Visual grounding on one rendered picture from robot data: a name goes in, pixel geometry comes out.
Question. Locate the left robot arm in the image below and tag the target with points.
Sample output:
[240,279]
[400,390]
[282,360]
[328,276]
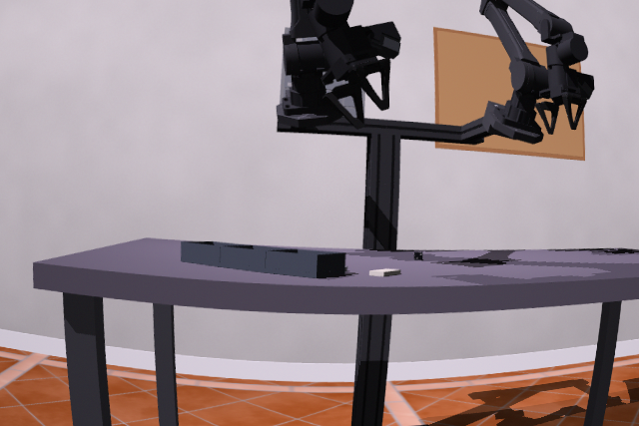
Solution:
[569,49]

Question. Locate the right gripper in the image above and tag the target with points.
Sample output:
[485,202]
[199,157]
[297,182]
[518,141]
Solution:
[353,68]

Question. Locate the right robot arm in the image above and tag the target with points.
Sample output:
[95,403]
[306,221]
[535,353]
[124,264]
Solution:
[308,57]

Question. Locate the dark grey three-compartment bin rack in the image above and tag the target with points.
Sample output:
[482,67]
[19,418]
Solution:
[315,264]

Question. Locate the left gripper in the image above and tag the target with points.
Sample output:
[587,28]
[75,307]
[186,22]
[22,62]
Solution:
[556,91]

